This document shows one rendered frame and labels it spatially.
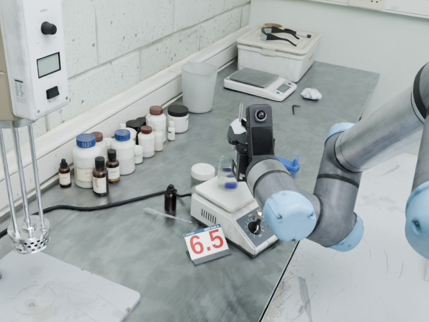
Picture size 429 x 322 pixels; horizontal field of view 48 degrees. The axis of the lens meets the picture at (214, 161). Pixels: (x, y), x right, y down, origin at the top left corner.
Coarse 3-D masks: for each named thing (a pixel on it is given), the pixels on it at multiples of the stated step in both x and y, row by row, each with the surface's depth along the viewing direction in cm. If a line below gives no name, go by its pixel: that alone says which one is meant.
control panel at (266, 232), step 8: (256, 208) 109; (248, 216) 106; (256, 216) 107; (240, 224) 104; (264, 224) 107; (248, 232) 104; (264, 232) 106; (272, 232) 107; (256, 240) 103; (264, 240) 104
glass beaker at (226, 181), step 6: (222, 156) 110; (228, 156) 110; (234, 156) 110; (222, 162) 110; (228, 162) 111; (222, 168) 107; (228, 168) 106; (234, 168) 107; (222, 174) 108; (228, 174) 107; (222, 180) 109; (228, 180) 108; (234, 180) 108; (222, 186) 109; (228, 186) 109; (234, 186) 109
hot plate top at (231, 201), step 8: (216, 176) 115; (200, 184) 112; (208, 184) 112; (216, 184) 112; (240, 184) 113; (200, 192) 109; (208, 192) 109; (216, 192) 109; (224, 192) 109; (232, 192) 109; (240, 192) 110; (248, 192) 110; (216, 200) 106; (224, 200) 106; (232, 200) 107; (240, 200) 107; (248, 200) 107; (224, 208) 105; (232, 208) 104
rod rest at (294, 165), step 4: (276, 156) 143; (280, 160) 141; (284, 160) 141; (288, 160) 141; (296, 160) 137; (284, 164) 139; (288, 164) 139; (292, 164) 139; (296, 164) 139; (288, 168) 138; (292, 168) 138; (296, 168) 137
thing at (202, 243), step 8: (208, 232) 105; (216, 232) 105; (192, 240) 103; (200, 240) 103; (208, 240) 104; (216, 240) 105; (224, 240) 105; (192, 248) 102; (200, 248) 103; (208, 248) 103; (216, 248) 104; (192, 256) 101
